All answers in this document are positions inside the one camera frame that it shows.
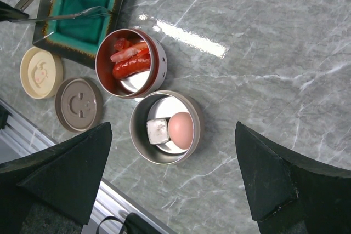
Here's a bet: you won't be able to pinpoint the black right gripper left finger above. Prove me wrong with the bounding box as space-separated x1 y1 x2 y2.
1 122 112 233

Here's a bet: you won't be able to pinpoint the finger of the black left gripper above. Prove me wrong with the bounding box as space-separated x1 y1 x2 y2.
0 1 29 22

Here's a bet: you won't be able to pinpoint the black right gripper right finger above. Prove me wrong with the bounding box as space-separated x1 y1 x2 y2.
235 122 350 233

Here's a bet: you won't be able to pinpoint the steel serving tongs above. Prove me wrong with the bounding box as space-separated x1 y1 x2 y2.
7 0 115 23

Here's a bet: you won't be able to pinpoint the pink egg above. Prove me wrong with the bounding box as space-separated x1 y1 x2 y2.
168 112 194 150

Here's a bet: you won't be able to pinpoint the red sausage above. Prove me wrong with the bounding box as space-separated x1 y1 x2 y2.
112 54 151 80

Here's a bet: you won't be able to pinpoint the orange shrimp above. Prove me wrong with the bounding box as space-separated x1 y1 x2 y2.
110 42 148 63

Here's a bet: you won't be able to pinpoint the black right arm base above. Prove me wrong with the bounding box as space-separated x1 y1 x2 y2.
96 213 160 234

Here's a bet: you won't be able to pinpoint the teal square ceramic plate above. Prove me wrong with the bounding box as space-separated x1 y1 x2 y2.
32 0 123 69

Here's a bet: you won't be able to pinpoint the cream round lid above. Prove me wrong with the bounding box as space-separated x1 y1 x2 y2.
20 47 64 99

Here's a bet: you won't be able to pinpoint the brown round lid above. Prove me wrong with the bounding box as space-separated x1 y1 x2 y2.
54 78 103 133

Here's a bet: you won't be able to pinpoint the brown-rimmed steel container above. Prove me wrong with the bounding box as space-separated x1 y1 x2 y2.
129 90 205 165

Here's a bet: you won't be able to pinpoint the white red-rimmed steel container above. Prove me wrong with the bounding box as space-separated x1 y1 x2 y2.
95 29 167 99

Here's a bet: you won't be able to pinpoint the aluminium rail frame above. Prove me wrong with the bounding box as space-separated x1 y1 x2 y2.
1 100 175 233

